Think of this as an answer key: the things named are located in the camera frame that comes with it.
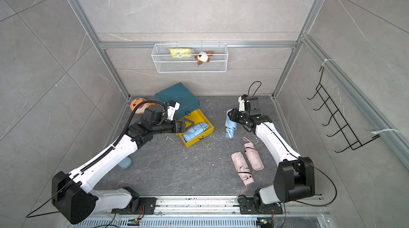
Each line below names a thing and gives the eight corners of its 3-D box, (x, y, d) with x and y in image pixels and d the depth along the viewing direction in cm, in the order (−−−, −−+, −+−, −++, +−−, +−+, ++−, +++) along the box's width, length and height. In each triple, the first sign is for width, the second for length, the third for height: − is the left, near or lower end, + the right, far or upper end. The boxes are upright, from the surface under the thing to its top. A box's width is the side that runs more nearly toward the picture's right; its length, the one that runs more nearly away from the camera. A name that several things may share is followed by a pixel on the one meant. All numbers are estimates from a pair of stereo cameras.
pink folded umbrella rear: (254, 171, 86) (256, 169, 83) (240, 140, 98) (241, 138, 95) (263, 169, 87) (265, 166, 84) (248, 138, 99) (249, 135, 96)
